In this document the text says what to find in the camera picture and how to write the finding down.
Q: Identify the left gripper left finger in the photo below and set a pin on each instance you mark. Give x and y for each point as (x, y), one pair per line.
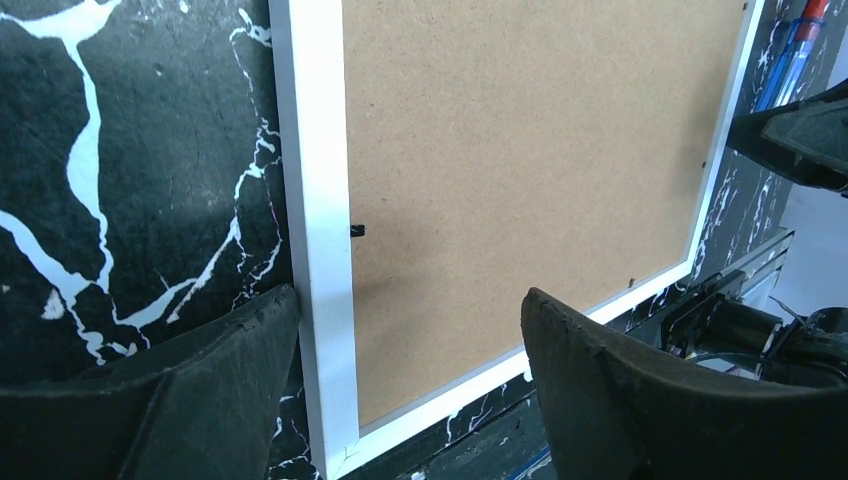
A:
(202, 405)

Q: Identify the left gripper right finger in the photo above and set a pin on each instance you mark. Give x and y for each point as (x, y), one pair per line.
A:
(614, 407)

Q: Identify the blue red screwdriver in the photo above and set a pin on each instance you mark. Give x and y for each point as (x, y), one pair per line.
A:
(791, 63)

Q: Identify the white picture frame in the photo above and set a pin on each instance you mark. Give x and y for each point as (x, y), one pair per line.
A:
(443, 157)

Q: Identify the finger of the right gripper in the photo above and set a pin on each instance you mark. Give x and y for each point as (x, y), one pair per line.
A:
(804, 142)

